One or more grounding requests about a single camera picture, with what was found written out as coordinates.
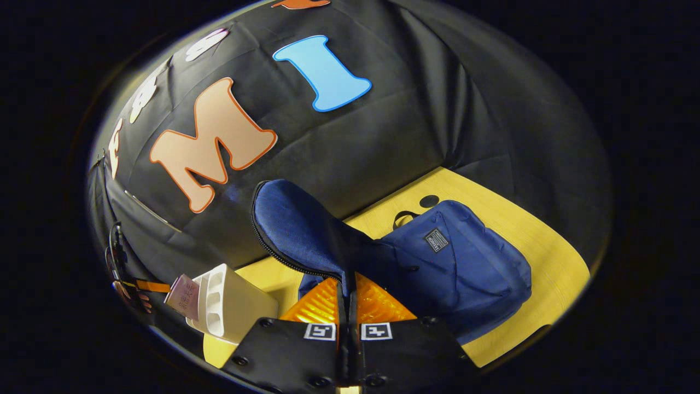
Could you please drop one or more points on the pink book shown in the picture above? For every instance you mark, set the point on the pink book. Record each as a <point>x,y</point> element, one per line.
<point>183,295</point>

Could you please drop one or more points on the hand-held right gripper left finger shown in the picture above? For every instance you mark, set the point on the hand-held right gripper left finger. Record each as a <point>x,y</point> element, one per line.
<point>284,350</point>

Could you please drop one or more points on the black backdrop cloth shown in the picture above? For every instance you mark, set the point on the black backdrop cloth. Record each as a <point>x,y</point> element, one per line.
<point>410,109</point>

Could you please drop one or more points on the blue schoolbag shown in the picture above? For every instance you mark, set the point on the blue schoolbag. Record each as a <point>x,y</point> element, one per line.
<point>465,273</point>

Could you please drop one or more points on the black round desk grommet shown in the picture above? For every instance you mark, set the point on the black round desk grommet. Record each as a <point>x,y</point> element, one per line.
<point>429,201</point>

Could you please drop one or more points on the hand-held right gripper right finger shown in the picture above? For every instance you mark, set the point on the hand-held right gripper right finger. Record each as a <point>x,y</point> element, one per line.
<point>410,350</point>

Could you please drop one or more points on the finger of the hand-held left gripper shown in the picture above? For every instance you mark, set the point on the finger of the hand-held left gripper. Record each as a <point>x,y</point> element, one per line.
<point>156,286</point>

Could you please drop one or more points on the white bookshelf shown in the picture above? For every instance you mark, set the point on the white bookshelf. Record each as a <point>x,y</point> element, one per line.
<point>240,306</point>

